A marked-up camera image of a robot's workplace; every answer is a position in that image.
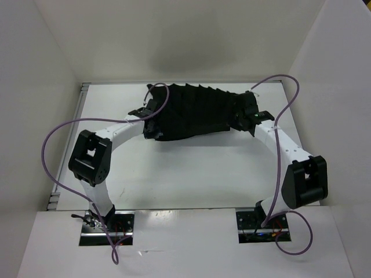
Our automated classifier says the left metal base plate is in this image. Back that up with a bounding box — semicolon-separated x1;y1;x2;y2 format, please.
79;211;134;247

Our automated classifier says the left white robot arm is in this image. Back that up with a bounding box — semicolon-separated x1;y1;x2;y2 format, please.
68;99;165;232

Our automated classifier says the black pleated skirt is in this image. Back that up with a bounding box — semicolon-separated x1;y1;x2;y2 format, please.
151;84;238;141

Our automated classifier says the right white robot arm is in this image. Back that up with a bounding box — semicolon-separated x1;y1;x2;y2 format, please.
231;91;328;228

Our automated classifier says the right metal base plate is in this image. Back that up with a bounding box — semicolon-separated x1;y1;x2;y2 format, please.
235;208;291;244

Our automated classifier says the metal base plate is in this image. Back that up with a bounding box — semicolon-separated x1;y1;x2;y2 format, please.
79;211;134;247
235;208;291;244

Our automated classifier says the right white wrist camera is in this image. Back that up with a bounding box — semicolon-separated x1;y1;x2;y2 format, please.
250;90;260;97

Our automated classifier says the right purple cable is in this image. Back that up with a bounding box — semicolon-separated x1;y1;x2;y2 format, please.
249;74;313;255

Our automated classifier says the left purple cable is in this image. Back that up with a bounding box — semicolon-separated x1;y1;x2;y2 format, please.
42;83;170;265

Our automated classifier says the purple cable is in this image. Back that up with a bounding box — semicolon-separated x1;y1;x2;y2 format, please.
42;83;170;265
249;74;313;255

